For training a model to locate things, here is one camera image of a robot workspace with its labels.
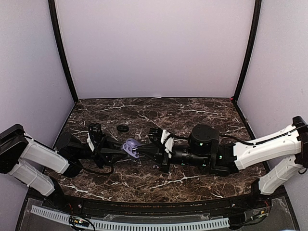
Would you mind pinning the left black frame post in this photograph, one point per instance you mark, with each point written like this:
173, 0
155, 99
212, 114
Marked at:
60, 48

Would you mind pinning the purple charging case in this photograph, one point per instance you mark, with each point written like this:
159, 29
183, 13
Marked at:
130, 146

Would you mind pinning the right black frame post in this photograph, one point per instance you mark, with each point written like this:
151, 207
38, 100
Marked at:
249, 50

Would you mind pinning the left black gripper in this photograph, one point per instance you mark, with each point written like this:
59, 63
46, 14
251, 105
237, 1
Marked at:
100, 159

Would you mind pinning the white slotted cable duct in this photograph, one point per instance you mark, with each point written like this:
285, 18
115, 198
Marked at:
93, 224

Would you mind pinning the black frame post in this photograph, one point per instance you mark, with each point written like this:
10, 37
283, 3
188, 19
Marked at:
60, 48
249, 50

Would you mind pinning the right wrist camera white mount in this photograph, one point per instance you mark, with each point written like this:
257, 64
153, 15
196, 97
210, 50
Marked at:
162, 139

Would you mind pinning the black earbud charging case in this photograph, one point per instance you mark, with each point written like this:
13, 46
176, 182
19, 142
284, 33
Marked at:
122, 128

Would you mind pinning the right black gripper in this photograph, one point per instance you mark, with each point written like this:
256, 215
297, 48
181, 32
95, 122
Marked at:
160, 159

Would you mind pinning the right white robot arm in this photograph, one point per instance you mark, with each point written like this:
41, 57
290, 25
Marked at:
203, 150

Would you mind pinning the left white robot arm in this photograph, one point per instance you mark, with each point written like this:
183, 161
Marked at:
17, 149

